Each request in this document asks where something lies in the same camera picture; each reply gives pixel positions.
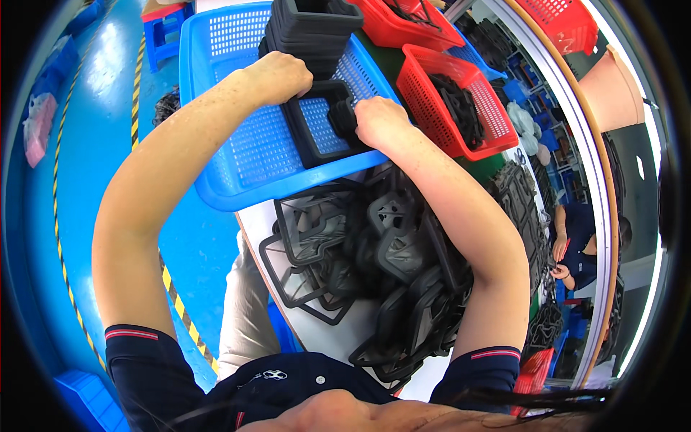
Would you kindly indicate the empty red plastic basket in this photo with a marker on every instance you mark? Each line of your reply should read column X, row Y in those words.
column 564, row 21

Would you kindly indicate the pile of flat black gaskets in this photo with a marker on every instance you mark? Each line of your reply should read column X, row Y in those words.
column 518, row 205

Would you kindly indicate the person's right fingers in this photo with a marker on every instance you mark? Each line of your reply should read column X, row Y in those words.
column 363, row 121

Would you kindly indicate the person's body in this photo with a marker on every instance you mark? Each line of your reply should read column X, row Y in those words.
column 302, row 394

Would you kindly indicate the pink plastic bag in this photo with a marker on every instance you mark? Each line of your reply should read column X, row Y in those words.
column 39, row 127

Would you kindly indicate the blue plastic crate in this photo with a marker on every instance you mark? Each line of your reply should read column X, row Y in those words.
column 89, row 399

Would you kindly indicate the large blue plastic basket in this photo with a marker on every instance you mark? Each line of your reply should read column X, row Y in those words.
column 259, row 156

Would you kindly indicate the black rubber frame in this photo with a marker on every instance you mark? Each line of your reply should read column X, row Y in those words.
column 307, row 146

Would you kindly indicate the heap of black rubber strips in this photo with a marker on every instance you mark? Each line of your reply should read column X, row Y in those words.
column 461, row 110

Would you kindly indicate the person's left fingers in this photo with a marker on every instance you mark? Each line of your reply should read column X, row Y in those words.
column 305, row 83

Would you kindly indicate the red basket with black strips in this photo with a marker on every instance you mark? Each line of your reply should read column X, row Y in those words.
column 496, row 116

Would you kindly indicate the small blue plastic basket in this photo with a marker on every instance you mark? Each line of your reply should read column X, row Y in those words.
column 478, row 62

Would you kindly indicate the pile of black rubber gaskets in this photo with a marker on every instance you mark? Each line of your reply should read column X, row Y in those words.
column 378, row 254

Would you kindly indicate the stack of black rubber frames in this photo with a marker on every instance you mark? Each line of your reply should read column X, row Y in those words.
column 313, row 32

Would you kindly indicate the person's right hand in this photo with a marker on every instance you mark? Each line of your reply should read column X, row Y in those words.
column 383, row 121

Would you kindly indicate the person's legs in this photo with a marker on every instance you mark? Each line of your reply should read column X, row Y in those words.
column 245, row 318

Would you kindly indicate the white plastic bag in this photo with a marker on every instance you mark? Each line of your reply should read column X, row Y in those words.
column 522, row 127

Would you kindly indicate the blue plastic stool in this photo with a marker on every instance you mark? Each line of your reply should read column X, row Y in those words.
column 162, row 35

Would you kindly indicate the black rubber scrap heap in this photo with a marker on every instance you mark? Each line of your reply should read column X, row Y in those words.
column 164, row 107

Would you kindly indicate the person's left hand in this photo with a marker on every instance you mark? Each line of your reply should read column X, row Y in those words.
column 278, row 75

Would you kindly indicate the small red plastic basket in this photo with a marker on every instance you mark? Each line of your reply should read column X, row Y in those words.
column 534, row 372

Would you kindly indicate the shelf with blue bins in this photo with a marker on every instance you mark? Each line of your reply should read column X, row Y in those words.
column 550, row 135

